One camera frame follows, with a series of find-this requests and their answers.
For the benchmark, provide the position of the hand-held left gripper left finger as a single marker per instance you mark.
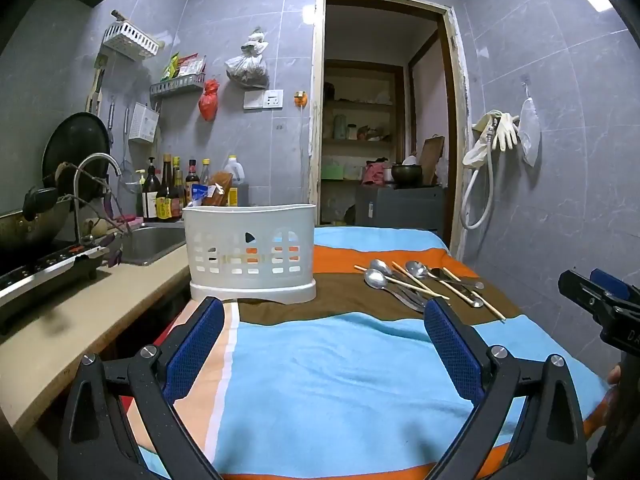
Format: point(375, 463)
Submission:
point(192, 350)

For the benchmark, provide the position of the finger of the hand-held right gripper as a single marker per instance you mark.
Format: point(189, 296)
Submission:
point(607, 278)
point(577, 287)

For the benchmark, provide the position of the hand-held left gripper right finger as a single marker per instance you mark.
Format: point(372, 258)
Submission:
point(452, 350)

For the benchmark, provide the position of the brass coloured spoon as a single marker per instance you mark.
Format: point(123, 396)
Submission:
point(440, 274)

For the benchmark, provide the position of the white plastic utensil basket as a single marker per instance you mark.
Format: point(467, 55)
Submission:
point(250, 230)

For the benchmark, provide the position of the person's right hand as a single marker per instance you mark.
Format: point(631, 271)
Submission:
point(615, 375)

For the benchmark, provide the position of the striped blanket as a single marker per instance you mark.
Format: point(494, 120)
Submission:
point(325, 370)

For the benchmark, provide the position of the red sponge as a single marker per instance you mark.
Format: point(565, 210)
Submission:
point(127, 218)

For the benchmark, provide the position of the grey cabinet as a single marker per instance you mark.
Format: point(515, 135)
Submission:
point(400, 207)

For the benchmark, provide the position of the yellow label sauce bottle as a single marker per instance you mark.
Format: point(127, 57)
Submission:
point(176, 195)

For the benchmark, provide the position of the dark bottle with pump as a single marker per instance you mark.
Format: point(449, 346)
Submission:
point(149, 200)

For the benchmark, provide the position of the tall dark sauce bottle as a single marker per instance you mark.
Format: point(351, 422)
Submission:
point(164, 195)

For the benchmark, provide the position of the blue white packet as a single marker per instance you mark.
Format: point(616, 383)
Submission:
point(200, 192)

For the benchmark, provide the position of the brown food bag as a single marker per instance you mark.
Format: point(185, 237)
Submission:
point(222, 190)

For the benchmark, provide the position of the black cooktop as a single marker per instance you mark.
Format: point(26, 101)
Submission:
point(50, 270)

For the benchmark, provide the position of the clear hanging plastic bag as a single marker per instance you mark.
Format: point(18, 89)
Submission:
point(529, 130)

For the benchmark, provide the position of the cream rubber glove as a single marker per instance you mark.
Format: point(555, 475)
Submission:
point(477, 152)
point(506, 130)

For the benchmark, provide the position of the red cap sauce bottle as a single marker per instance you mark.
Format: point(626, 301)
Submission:
point(192, 177)

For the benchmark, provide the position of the small clear bottle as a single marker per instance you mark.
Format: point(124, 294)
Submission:
point(205, 170)

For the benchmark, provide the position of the dark metal pot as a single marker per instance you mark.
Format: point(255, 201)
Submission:
point(406, 174)

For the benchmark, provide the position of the wooden cutting board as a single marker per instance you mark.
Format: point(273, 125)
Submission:
point(432, 157)

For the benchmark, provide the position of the pink cloth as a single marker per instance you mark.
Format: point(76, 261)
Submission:
point(372, 172)

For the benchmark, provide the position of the curved steel faucet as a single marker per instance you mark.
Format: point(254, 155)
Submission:
point(95, 157)

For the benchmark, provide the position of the green box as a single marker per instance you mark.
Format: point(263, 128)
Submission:
point(332, 170)

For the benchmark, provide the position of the white hanging holder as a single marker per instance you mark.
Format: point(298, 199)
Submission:
point(145, 122)

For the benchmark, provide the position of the black round pan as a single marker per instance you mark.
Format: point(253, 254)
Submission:
point(75, 140)

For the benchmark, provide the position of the hanging metal peeler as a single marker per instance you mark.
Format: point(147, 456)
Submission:
point(111, 120)

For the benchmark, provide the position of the red plastic bag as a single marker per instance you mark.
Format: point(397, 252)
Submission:
point(209, 102)

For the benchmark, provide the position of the wooden shelf unit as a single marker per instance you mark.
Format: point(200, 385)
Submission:
point(360, 105)

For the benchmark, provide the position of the wooden spatula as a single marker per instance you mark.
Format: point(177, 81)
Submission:
point(95, 90)

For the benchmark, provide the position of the clear knotted plastic bag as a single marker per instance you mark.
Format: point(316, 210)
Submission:
point(247, 70)

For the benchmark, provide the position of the white wall socket panel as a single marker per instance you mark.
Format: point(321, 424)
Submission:
point(263, 99)

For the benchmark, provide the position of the grey metal wall rack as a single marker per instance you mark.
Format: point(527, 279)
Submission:
point(177, 86)

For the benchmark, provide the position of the wooden door frame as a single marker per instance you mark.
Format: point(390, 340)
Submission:
point(315, 110)

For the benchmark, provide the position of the orange wall hook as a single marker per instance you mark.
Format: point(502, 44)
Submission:
point(300, 97)

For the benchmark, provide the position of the white slotted wall basket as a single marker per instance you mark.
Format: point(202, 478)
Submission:
point(130, 37)

